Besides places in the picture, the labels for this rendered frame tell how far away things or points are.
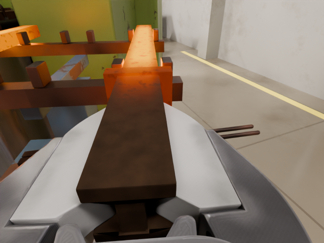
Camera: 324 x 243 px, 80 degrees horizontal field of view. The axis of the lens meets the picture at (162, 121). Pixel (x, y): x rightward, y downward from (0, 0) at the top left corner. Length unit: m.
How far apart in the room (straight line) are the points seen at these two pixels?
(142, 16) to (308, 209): 1.36
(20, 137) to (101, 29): 0.37
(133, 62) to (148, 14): 0.85
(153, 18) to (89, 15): 0.46
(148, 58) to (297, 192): 1.42
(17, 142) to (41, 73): 0.46
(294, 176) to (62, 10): 1.55
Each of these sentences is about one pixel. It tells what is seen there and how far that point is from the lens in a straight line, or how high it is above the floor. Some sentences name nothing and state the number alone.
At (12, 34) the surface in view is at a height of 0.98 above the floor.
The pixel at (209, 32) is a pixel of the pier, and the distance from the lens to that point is 3.96.
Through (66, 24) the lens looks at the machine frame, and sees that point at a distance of 0.63.
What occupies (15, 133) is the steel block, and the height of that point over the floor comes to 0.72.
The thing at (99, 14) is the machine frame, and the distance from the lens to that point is 0.60.
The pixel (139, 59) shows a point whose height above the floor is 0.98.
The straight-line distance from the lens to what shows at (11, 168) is 0.56.
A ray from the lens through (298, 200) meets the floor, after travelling 1.49.
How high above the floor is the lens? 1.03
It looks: 33 degrees down
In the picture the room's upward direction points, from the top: 1 degrees counter-clockwise
